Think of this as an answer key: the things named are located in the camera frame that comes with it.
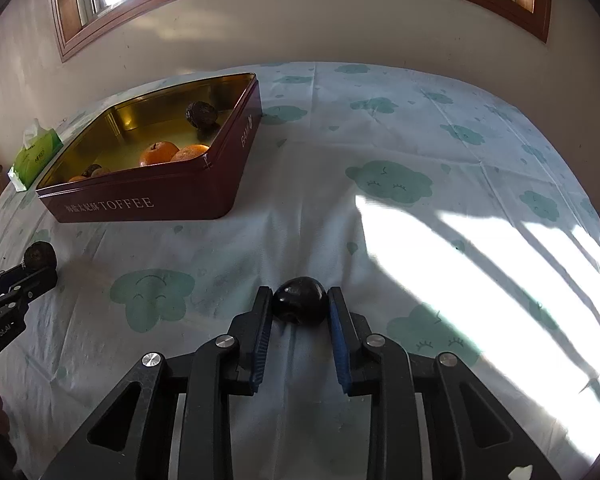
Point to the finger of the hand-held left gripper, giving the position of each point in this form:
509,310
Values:
35,285
0,280

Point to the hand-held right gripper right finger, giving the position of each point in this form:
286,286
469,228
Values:
337,345

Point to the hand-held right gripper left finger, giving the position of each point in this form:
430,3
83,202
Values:
260,345

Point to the wrinkled purple passion fruit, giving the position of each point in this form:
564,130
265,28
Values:
39,256

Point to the dark purple glossy plum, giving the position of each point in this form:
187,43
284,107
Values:
300,300

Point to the small brown wrinkled fruit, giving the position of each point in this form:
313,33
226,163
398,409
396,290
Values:
92,170

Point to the dark red rectangular tin box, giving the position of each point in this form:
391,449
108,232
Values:
145,200

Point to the orange with stem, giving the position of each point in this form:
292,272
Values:
158,155

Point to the large wrinkled passion fruit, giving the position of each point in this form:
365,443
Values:
201,115

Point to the green tissue pack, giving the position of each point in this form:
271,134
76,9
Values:
35,157

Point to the white tablecloth with green print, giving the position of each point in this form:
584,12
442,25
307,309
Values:
330,185

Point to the brown wooden window frame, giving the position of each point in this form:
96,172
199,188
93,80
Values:
72,35

